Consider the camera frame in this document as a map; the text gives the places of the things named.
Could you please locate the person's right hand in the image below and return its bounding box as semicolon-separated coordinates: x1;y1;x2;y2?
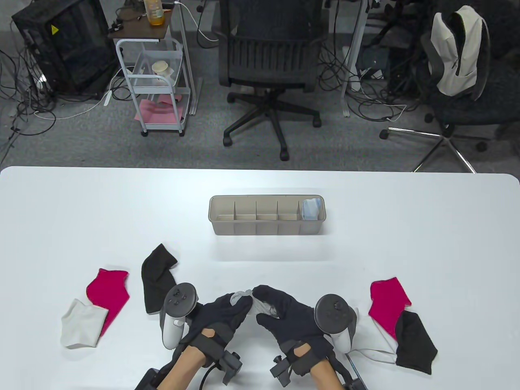
252;284;336;364

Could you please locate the person's left hand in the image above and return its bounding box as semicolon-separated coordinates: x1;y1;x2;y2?
177;292;253;360

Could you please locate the grey tracking controller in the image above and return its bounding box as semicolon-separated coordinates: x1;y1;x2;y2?
315;294;358;353
160;282;199;350

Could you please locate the white sock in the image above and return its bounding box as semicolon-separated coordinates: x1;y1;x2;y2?
61;299;109;349
350;307;398;364

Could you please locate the black sock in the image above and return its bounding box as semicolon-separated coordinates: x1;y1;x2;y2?
141;243;179;314
395;311;438;375

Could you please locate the pink sock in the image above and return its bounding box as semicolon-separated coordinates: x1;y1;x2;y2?
368;277;412;341
86;268;130;338

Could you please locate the person's right forearm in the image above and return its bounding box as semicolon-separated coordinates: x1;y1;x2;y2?
309;360;344;390

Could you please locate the person's left forearm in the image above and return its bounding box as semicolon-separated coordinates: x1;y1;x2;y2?
156;347;208;390

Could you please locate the beige divided organizer box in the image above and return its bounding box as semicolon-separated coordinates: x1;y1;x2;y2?
208;195;325;236

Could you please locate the pink cloth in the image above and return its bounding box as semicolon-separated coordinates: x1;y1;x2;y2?
134;94;185;124

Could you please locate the cream cup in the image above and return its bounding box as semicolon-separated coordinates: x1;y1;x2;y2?
152;61;176;78

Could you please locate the black mesh office chair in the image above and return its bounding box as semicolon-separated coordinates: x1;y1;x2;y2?
217;0;329;161

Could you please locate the dark chair with chrome base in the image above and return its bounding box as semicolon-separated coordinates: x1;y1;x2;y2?
380;12;520;173

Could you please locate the cream backpack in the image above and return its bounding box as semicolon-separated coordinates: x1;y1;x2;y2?
430;6;490;100

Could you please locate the white rolling cart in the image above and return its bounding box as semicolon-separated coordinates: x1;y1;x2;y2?
108;4;191;137

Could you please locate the black computer tower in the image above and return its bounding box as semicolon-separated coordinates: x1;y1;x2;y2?
11;0;118;100

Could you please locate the bottle of orange liquid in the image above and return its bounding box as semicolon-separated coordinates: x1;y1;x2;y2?
143;0;165;26

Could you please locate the black cable tangle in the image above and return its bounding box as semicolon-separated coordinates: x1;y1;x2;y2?
321;39;425;122
0;39;57;163

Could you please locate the white metal frame post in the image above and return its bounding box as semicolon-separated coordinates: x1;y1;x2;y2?
171;0;202;116
341;0;368;118

